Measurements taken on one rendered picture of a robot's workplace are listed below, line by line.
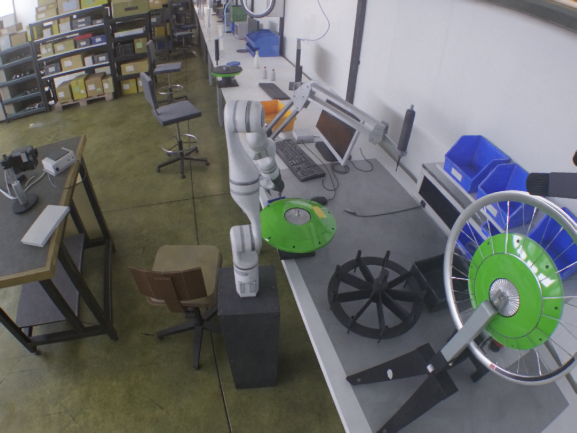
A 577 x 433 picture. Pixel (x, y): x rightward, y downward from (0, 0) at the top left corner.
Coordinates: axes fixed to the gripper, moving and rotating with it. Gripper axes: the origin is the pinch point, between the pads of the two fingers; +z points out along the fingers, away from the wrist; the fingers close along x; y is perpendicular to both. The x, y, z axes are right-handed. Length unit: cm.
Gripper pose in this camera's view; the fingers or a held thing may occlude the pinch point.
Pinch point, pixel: (276, 197)
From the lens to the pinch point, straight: 150.9
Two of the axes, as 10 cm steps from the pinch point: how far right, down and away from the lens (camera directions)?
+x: -9.1, -3.1, 2.9
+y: 3.9, -8.6, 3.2
